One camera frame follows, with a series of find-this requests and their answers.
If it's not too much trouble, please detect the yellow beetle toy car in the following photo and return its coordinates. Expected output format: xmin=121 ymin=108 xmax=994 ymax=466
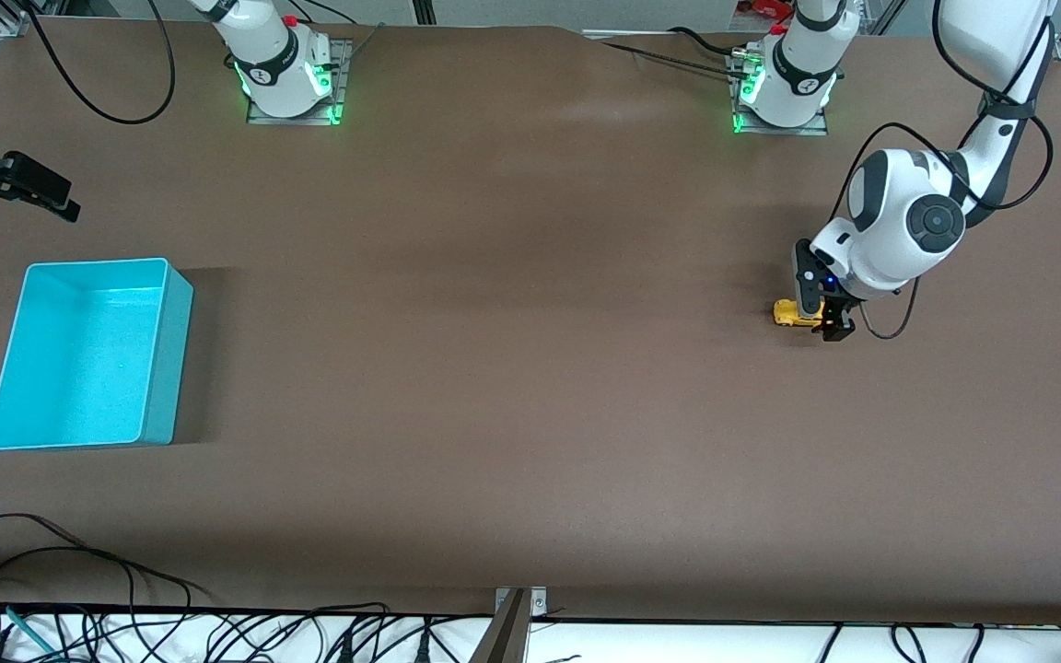
xmin=773 ymin=299 xmax=828 ymax=330

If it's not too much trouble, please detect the teal plastic storage bin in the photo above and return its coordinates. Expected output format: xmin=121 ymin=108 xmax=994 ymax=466
xmin=0 ymin=257 xmax=194 ymax=452

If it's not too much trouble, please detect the brown table cover mat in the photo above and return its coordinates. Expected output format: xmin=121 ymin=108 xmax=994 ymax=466
xmin=0 ymin=17 xmax=1061 ymax=627

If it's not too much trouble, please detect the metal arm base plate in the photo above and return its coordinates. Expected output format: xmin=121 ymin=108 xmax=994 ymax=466
xmin=727 ymin=51 xmax=831 ymax=137
xmin=247 ymin=39 xmax=352 ymax=126

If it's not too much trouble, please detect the black curved base cable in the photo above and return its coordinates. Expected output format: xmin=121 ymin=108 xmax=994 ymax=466
xmin=667 ymin=26 xmax=757 ymax=58

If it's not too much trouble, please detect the black braided base cable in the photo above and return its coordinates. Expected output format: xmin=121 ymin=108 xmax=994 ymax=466
xmin=600 ymin=41 xmax=743 ymax=79

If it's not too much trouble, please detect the black looped cable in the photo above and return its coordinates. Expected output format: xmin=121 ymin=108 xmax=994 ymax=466
xmin=0 ymin=512 xmax=214 ymax=609
xmin=0 ymin=547 xmax=140 ymax=663

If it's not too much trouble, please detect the thin black base cable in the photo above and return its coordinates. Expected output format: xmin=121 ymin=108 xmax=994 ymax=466
xmin=296 ymin=0 xmax=358 ymax=26

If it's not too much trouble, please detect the thin grey base cable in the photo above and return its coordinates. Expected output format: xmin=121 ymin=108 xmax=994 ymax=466
xmin=343 ymin=23 xmax=386 ymax=65

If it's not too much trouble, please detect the small metal bracket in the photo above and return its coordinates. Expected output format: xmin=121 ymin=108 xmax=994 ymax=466
xmin=495 ymin=587 xmax=549 ymax=618

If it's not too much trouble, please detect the aluminium camera pole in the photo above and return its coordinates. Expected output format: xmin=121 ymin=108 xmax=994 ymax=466
xmin=468 ymin=589 xmax=531 ymax=663

